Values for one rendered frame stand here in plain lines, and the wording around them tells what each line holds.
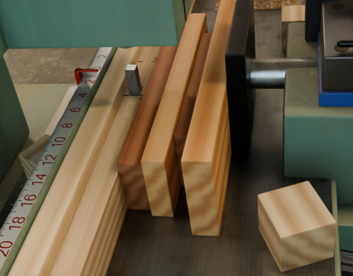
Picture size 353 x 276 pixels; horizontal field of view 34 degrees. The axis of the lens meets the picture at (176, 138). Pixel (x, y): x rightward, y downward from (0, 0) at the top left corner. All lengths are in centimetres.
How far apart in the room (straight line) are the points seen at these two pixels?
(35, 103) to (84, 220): 40
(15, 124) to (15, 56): 198
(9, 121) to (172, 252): 32
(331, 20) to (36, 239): 26
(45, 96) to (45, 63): 175
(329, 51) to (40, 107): 45
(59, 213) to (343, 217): 22
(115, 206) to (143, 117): 8
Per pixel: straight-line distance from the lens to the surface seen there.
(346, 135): 42
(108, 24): 42
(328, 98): 42
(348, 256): 132
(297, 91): 44
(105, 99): 47
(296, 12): 60
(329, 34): 43
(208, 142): 37
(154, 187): 41
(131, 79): 48
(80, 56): 252
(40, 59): 257
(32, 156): 61
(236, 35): 44
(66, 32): 44
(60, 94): 78
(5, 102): 66
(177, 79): 47
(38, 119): 74
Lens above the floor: 121
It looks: 38 degrees down
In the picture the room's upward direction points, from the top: 9 degrees counter-clockwise
